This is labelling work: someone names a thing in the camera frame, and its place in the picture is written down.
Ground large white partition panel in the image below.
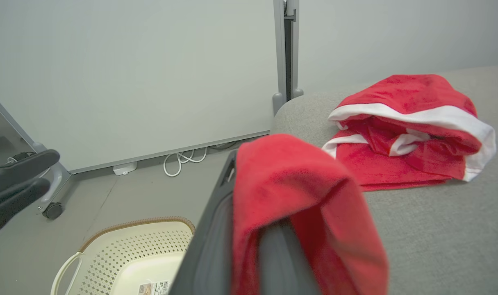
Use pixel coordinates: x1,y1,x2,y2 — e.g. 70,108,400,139
0,0,287,175

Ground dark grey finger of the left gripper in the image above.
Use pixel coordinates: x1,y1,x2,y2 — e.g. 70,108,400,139
0,150,61,198
0,178,51,241

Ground coiled white cable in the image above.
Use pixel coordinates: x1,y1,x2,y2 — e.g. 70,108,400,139
163,146,208,178

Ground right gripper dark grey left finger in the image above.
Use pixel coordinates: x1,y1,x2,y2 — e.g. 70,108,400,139
169,150,238,295

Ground grey fabric sofa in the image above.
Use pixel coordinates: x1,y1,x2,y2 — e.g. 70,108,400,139
270,64,498,295

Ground black caster wheel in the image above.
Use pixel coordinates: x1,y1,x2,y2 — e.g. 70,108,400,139
42,202,64,220

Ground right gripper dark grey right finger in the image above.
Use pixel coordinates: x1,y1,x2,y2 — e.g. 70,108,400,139
259,219,319,295

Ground white power adapter box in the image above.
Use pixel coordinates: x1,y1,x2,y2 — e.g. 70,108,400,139
112,161,138,176

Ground cream perforated laundry basket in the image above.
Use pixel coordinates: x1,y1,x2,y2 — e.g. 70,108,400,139
50,216,196,295

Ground black floor cable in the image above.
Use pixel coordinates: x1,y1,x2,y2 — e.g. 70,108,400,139
0,151,37,169

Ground grey partition foot with caster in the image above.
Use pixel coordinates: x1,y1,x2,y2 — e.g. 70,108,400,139
31,141,72,214

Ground narrow white partition panel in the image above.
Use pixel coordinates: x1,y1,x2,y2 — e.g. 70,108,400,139
291,0,498,95

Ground red and white garment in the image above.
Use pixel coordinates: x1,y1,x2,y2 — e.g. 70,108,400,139
322,74,497,192

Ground red towel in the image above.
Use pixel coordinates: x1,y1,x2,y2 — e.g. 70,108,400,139
231,133,390,295

